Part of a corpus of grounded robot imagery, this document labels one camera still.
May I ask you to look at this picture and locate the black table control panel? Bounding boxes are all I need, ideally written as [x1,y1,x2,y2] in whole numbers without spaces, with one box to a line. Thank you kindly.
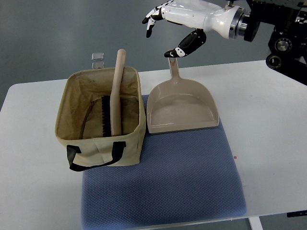
[286,210,307,218]

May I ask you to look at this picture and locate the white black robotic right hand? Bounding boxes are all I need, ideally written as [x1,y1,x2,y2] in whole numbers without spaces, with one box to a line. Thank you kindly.
[142,0,244,58]

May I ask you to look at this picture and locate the blue textured mat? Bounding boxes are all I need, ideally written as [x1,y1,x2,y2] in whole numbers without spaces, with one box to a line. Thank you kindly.
[80,94,248,230]

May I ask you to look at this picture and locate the beige fabric bag black handle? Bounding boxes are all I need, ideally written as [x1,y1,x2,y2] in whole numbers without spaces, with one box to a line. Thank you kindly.
[55,67,146,172]

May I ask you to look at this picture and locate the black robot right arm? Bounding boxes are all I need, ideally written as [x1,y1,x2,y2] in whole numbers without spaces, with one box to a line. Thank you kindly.
[230,0,307,84]

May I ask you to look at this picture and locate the white table leg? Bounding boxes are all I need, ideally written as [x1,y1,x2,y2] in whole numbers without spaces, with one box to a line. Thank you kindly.
[248,217,263,230]

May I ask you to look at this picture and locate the pink hand broom black bristles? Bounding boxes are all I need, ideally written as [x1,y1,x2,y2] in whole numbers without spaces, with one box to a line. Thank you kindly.
[101,49,126,137]

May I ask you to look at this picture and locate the pink plastic dustpan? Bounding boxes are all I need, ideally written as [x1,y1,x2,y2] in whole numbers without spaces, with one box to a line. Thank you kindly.
[146,58,220,134]

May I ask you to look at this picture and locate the lower clear floor plate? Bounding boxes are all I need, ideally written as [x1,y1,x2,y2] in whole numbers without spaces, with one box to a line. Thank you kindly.
[92,61,105,69]

